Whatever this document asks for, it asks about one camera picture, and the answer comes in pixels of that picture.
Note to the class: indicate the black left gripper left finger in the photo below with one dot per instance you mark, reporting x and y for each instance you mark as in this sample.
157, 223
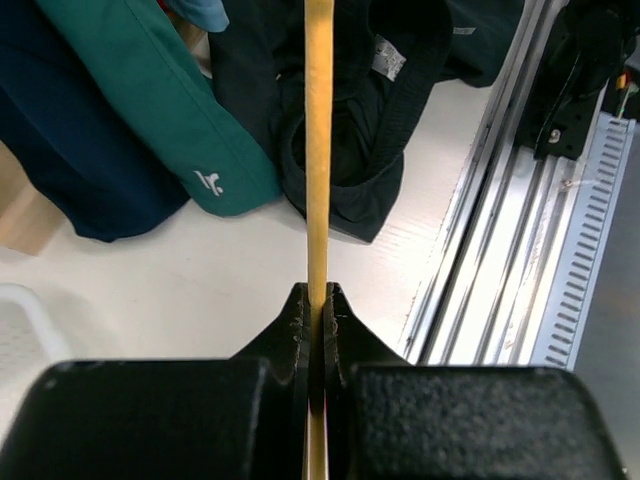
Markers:
236, 418

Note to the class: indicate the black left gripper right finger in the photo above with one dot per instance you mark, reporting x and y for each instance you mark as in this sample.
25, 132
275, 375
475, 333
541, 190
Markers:
389, 419

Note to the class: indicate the dark charcoal shorts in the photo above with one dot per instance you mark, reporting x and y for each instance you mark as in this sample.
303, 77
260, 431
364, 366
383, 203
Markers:
388, 55

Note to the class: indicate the wooden hanger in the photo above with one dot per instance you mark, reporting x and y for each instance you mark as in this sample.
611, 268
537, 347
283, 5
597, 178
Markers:
319, 45

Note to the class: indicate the navy blue shorts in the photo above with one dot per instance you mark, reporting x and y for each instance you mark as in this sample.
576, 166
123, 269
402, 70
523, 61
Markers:
75, 140

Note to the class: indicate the teal green shorts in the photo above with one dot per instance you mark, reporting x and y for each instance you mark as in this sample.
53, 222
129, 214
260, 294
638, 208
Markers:
150, 78

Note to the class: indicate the light blue shorts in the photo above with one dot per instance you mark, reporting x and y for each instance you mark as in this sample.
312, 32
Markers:
208, 15

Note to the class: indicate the white plastic basket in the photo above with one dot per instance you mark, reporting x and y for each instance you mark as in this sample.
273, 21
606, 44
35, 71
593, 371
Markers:
50, 338

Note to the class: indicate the wooden clothes rack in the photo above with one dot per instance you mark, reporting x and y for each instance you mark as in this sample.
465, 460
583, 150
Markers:
25, 210

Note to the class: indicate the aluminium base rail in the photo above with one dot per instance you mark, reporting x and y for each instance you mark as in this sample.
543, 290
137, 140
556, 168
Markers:
515, 266

